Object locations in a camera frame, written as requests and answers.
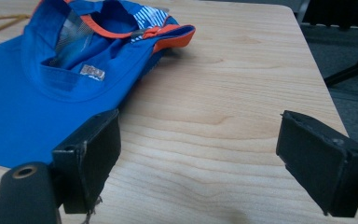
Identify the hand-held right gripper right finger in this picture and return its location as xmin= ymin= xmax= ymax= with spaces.
xmin=275 ymin=109 xmax=358 ymax=218

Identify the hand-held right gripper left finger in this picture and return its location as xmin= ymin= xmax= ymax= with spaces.
xmin=51 ymin=108 xmax=122 ymax=215

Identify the blue and orange cap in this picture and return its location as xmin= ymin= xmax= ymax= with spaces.
xmin=0 ymin=0 xmax=197 ymax=169

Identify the black metal stand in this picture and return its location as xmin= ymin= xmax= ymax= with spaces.
xmin=301 ymin=0 xmax=358 ymax=104

